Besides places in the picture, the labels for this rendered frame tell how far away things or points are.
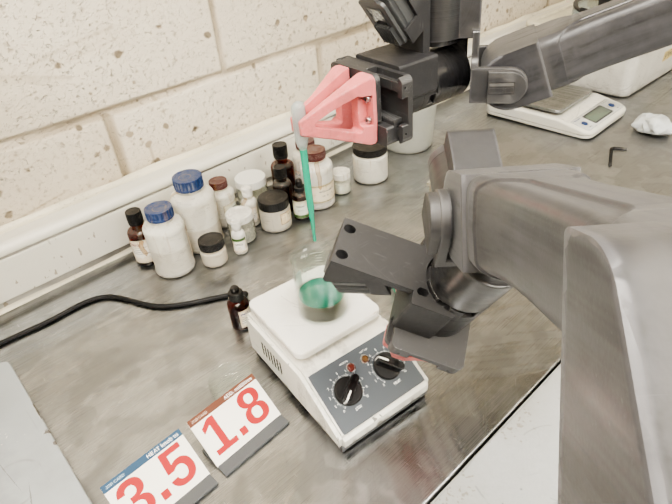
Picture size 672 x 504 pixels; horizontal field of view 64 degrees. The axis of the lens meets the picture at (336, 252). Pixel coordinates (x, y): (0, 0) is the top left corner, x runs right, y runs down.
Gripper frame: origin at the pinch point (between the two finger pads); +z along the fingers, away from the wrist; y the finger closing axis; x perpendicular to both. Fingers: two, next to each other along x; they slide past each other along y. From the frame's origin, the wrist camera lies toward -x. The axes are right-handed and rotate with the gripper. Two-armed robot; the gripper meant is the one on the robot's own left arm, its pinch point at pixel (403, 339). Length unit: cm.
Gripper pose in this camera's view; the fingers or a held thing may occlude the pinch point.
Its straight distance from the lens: 56.7
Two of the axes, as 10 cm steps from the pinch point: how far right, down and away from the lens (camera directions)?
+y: -2.7, 8.2, -5.1
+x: 9.4, 3.4, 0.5
